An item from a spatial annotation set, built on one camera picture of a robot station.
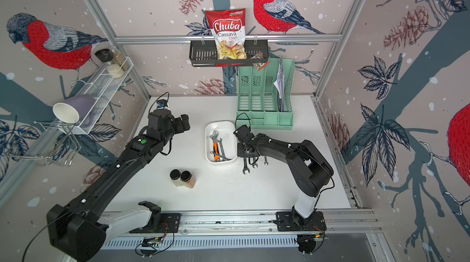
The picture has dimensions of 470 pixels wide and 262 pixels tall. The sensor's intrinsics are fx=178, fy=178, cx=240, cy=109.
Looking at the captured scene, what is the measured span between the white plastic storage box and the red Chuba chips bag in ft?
1.20

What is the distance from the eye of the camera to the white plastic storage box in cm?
96

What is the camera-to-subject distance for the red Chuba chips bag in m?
0.81
